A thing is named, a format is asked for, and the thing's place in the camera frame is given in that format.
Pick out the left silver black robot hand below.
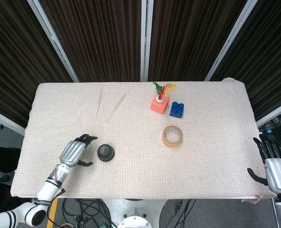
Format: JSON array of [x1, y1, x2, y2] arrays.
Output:
[[59, 133, 98, 168]]

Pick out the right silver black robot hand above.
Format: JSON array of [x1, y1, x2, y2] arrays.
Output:
[[247, 134, 281, 194]]

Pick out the black round object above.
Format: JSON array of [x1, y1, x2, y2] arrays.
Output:
[[97, 143, 116, 162]]

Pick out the black round dice tray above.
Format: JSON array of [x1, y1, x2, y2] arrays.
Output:
[[97, 153, 116, 163]]

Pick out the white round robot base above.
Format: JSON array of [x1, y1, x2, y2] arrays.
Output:
[[102, 198, 167, 228]]

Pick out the black equipment with green lights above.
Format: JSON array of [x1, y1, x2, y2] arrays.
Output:
[[259, 124, 281, 146]]

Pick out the clear plastic straw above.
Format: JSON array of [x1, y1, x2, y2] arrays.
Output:
[[107, 93, 128, 122]]

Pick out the yellow floor tape strip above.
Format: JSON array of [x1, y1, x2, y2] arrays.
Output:
[[46, 198, 59, 228]]

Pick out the person in black clothing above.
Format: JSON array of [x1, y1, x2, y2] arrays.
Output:
[[0, 142, 22, 214]]

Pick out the beige waffle tablecloth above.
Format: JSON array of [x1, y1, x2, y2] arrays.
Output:
[[10, 77, 278, 204]]

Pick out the yellowish packing tape roll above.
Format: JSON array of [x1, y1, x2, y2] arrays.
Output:
[[161, 125, 184, 148]]

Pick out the orange foam block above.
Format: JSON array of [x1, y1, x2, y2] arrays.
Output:
[[150, 93, 169, 115]]

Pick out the colourful feather shuttlecock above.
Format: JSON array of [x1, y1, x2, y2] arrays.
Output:
[[151, 81, 177, 105]]

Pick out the dark pleated partition panel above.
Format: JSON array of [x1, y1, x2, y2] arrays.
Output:
[[39, 0, 143, 83], [211, 0, 281, 121], [147, 0, 248, 82], [0, 0, 73, 129]]

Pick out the blue building brick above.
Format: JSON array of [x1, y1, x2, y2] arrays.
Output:
[[169, 101, 185, 119]]

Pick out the black floor cable bundle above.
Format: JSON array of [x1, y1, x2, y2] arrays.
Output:
[[61, 199, 118, 228], [174, 199, 197, 218]]

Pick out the aluminium partition rail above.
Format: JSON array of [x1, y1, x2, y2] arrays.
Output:
[[255, 98, 281, 129], [0, 106, 26, 136]]

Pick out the aluminium partition post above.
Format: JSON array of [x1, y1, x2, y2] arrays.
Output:
[[27, 0, 79, 83], [203, 0, 260, 82], [140, 0, 155, 82]]

